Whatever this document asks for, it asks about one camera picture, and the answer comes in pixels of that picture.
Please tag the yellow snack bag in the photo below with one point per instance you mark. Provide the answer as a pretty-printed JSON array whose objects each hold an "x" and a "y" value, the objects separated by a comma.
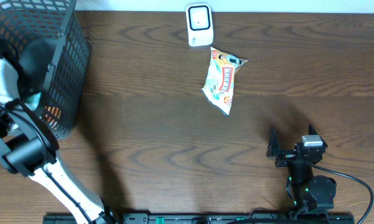
[{"x": 220, "y": 81}]

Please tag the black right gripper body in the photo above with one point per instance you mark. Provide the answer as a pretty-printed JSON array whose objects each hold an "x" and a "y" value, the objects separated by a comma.
[{"x": 287, "y": 157}]

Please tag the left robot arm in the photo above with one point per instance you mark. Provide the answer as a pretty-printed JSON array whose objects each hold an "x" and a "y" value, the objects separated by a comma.
[{"x": 28, "y": 147}]

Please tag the orange tissue pack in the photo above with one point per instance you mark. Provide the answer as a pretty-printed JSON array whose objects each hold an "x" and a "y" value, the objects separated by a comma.
[{"x": 52, "y": 116}]

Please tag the teal wet wipe packet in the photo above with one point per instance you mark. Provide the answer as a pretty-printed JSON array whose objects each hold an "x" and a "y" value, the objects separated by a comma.
[{"x": 32, "y": 101}]

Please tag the dark grey plastic mesh basket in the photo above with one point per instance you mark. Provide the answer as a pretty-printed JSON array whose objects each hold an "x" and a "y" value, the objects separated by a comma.
[{"x": 52, "y": 51}]

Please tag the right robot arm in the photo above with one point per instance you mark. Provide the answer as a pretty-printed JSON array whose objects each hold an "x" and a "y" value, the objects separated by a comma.
[{"x": 312, "y": 194}]

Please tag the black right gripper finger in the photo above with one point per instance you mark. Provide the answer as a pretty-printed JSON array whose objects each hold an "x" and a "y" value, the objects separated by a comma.
[
  {"x": 274, "y": 148},
  {"x": 313, "y": 132}
]

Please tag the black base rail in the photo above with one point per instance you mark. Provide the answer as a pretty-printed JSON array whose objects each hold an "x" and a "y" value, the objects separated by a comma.
[{"x": 142, "y": 218}]

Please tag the white barcode scanner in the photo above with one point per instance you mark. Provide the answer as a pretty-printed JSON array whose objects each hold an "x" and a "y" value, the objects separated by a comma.
[{"x": 199, "y": 25}]

